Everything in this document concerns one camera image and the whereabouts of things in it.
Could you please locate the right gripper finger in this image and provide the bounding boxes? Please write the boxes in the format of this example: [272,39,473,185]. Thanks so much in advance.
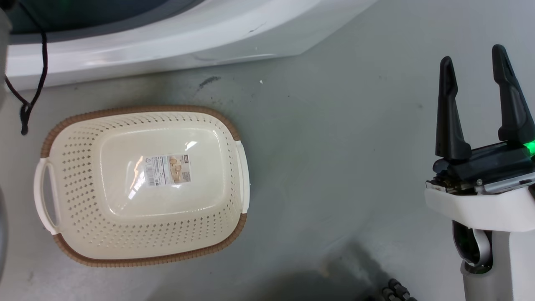
[492,44,535,145]
[436,56,472,162]

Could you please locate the white front-load washing machine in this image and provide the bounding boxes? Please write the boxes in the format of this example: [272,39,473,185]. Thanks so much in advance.
[0,0,379,90]

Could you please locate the paper label sticker on basket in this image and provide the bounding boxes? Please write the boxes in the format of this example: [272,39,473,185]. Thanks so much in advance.
[143,154,192,187]

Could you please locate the cream perforated laundry basket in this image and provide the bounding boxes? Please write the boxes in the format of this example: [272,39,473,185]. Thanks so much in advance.
[33,105,250,267]

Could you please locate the black ribbed cable conduit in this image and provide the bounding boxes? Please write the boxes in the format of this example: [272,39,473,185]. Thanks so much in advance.
[381,278,418,301]

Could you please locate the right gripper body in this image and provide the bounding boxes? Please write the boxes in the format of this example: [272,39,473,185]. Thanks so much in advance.
[424,140,535,233]

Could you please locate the dark grey glass washer door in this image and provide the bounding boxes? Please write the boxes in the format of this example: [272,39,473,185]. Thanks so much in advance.
[8,0,205,46]

